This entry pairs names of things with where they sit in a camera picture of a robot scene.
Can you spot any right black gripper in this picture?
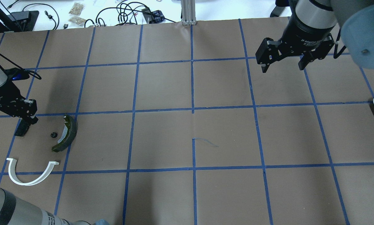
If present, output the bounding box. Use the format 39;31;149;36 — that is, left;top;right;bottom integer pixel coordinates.
256;17;334;73

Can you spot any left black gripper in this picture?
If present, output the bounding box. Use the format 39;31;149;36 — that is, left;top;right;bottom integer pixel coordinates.
0;90;38;137

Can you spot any black bearing gear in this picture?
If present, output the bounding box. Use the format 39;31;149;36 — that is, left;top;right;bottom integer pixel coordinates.
50;132;58;138

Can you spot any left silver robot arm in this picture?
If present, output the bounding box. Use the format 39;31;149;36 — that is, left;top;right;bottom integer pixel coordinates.
0;65;38;137

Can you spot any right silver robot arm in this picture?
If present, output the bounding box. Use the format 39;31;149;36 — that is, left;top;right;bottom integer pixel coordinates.
255;0;374;73

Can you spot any green curved brake shoe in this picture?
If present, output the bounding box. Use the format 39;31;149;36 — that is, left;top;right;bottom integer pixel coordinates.
51;114;78;153

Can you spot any white curved plastic part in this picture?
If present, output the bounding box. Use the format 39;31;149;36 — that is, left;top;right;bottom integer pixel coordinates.
6;158;60;186

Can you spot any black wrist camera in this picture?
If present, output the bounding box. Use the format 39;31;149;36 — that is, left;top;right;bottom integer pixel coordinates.
8;68;30;81

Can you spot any aluminium frame post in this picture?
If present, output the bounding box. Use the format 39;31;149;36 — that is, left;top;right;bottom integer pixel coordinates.
181;0;196;26

